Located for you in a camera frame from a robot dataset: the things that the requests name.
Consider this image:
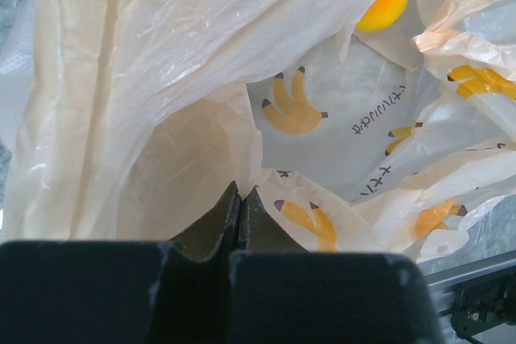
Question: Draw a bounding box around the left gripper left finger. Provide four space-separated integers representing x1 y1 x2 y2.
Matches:
1 184 241 343

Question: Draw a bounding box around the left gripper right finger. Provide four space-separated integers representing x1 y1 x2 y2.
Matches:
227 191 443 343

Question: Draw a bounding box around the translucent printed plastic bag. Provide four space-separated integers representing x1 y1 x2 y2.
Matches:
1 0 515 262

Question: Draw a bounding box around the orange yellow toy mango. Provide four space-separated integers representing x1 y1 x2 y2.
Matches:
356 0 409 32

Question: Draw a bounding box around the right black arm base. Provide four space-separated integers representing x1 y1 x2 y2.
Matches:
450 274 515 343

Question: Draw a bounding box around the aluminium mounting rail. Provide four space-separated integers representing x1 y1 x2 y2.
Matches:
417 249 516 344

